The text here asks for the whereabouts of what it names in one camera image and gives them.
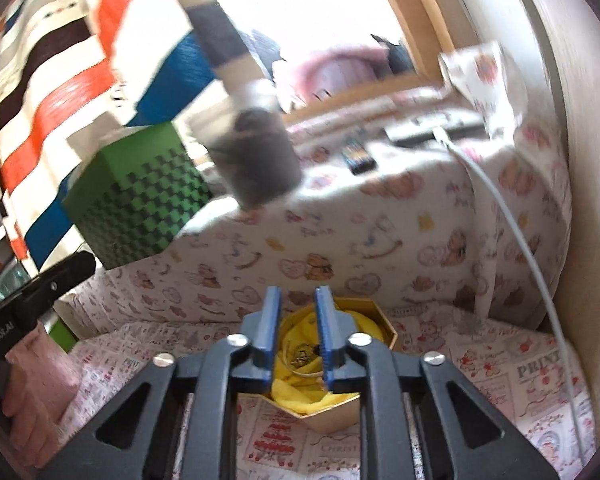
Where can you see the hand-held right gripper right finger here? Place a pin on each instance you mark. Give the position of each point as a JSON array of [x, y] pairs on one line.
[[325, 335]]

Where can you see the wooden frame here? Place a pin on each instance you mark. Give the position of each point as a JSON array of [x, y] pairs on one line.
[[420, 20]]

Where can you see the green checkered box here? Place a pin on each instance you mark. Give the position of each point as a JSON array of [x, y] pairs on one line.
[[140, 195]]

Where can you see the grey flat device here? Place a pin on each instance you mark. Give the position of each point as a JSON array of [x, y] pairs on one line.
[[430, 129]]

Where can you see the yellow cloth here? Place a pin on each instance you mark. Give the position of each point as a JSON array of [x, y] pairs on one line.
[[292, 392]]

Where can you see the striped blanket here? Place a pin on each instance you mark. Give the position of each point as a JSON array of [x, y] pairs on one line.
[[55, 85]]

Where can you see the pink cushion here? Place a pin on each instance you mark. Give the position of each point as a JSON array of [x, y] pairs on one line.
[[330, 67]]

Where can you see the gold hexagonal box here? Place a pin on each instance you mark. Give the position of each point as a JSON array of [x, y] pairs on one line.
[[330, 417]]

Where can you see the red print sheet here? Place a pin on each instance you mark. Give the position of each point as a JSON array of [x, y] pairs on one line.
[[510, 370]]

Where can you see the bear print padded cover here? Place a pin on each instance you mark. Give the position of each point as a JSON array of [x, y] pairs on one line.
[[380, 220]]

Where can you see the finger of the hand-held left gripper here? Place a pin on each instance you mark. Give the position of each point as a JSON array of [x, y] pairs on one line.
[[65, 272]]

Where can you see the dark cloth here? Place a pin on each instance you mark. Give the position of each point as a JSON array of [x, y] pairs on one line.
[[395, 52]]

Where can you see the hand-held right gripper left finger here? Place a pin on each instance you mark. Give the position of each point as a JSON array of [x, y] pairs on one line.
[[272, 330]]

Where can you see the person's left hand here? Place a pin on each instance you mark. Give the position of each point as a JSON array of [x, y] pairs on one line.
[[35, 390]]

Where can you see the small green box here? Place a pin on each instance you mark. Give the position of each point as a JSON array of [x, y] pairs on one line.
[[62, 335]]

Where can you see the black remote control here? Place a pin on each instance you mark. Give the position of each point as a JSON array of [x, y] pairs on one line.
[[358, 156]]

